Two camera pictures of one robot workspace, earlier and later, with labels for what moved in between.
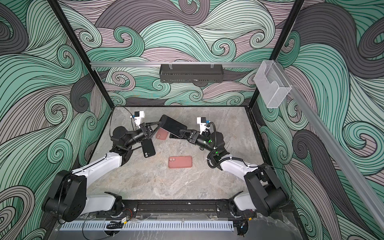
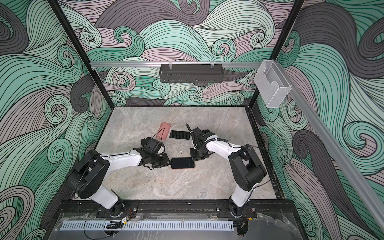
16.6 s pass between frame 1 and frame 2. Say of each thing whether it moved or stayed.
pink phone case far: stayed
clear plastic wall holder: stayed
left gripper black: moved
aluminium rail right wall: stayed
